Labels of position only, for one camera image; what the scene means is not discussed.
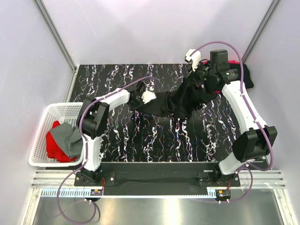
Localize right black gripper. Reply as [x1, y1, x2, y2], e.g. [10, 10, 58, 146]
[186, 60, 216, 88]

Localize black t-shirt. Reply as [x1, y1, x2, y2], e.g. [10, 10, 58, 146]
[203, 61, 255, 93]
[127, 77, 217, 119]

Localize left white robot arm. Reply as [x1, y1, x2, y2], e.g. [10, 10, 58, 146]
[76, 79, 157, 186]

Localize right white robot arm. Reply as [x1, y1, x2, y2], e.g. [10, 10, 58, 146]
[185, 49, 278, 186]

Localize folded black t-shirt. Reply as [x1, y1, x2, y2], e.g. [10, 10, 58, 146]
[203, 61, 255, 93]

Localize white plastic basket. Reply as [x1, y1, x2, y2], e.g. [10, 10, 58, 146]
[28, 102, 83, 167]

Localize grey t-shirt in basket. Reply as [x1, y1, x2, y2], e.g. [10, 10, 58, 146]
[50, 123, 83, 158]

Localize red t-shirt in basket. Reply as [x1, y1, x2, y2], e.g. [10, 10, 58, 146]
[46, 131, 76, 163]

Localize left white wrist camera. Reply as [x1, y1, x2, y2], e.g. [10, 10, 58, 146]
[141, 88, 157, 104]

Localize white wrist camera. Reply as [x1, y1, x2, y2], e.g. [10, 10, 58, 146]
[141, 88, 157, 104]
[185, 49, 201, 72]

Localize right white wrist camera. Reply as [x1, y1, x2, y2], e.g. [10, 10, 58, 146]
[185, 49, 201, 72]

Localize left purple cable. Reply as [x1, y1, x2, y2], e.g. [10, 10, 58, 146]
[57, 76, 155, 223]

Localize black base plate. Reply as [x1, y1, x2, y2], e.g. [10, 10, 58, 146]
[75, 162, 240, 197]

